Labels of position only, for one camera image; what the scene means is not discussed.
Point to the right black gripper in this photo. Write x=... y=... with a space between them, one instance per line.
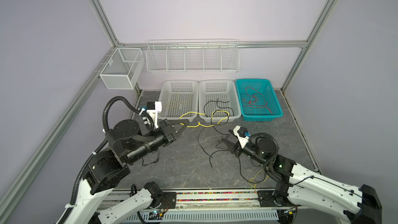
x=233 y=148

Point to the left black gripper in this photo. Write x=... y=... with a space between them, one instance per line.
x=170 y=131

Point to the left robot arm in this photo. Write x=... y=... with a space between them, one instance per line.
x=123 y=146

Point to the left white plastic basket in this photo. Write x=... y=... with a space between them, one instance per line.
x=179 y=100

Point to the white plastic basket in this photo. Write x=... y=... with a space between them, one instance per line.
x=179 y=100
x=218 y=101

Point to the middle white plastic basket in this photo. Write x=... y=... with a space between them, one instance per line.
x=218 y=101

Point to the teal plastic basket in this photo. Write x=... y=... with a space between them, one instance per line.
x=258 y=100

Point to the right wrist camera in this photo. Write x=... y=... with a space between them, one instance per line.
x=244 y=135

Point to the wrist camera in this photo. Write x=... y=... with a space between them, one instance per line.
x=244 y=135
x=150 y=114

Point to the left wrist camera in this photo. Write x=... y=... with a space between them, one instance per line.
x=150 y=114

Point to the front aluminium rail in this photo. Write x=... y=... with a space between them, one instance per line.
x=217 y=199

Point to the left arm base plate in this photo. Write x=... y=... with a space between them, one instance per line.
x=167 y=200

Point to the long white wire rack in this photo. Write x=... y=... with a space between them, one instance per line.
x=192 y=55

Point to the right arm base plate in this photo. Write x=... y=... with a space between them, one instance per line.
x=268 y=198

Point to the white slotted cable duct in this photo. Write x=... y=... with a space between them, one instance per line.
x=174 y=217

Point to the white mesh wall box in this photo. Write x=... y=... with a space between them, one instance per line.
x=123 y=68

